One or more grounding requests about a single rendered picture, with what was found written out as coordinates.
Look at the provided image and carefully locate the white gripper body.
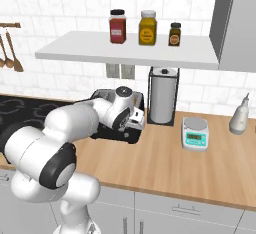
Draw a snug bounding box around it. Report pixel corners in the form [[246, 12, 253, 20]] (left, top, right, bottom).
[[127, 108, 147, 130]]

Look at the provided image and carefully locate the white paper towel roll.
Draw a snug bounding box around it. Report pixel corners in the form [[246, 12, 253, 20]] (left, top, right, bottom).
[[150, 73, 177, 124]]

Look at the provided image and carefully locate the white teal kitchen scale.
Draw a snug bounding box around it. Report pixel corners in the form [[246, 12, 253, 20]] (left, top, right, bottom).
[[181, 116, 210, 153]]

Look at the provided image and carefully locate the narrow grey drawer front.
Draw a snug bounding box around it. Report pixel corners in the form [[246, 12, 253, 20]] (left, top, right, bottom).
[[95, 185, 136, 213]]

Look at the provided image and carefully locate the yellow spice jar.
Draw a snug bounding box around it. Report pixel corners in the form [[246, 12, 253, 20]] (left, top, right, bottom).
[[138, 9, 158, 47]]

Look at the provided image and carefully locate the small brown spice jar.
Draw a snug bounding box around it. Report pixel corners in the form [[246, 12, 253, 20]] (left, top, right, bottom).
[[167, 21, 182, 48]]

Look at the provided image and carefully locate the red spice jar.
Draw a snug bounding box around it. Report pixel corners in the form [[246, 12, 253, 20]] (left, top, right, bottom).
[[108, 8, 128, 45]]

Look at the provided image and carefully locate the white spray bottle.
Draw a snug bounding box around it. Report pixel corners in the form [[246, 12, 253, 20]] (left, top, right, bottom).
[[228, 92, 251, 136]]

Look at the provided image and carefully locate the grey cupboard door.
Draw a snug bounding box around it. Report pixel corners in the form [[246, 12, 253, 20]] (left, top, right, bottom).
[[87, 200, 136, 234], [134, 209, 242, 234]]

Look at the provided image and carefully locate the black hob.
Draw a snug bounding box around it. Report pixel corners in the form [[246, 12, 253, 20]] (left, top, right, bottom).
[[0, 94, 78, 156]]

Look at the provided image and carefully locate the wide grey drawer front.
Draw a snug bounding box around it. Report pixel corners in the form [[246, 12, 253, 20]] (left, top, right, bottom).
[[134, 191, 246, 228]]

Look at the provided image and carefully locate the wooden spatula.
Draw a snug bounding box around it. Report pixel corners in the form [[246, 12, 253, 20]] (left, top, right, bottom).
[[4, 28, 25, 73]]

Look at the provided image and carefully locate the wooden spoon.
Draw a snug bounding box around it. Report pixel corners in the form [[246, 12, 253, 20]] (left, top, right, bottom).
[[0, 32, 15, 70], [0, 32, 7, 70]]

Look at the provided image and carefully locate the black wire paper towel holder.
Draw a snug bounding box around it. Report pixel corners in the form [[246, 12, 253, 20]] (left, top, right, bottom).
[[147, 66, 181, 128]]

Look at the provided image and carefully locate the grey wall socket plate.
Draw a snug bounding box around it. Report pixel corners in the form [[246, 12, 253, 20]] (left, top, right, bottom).
[[120, 64, 136, 81], [105, 63, 121, 79]]

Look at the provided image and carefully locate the white wall shelf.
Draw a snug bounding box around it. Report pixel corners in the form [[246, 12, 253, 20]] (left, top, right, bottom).
[[34, 30, 220, 72]]

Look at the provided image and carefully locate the grey wall cupboard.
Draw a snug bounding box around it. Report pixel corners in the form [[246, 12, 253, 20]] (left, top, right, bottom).
[[208, 0, 256, 74]]

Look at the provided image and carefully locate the wooden utensil rail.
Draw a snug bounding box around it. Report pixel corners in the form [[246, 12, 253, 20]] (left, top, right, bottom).
[[0, 21, 22, 29]]

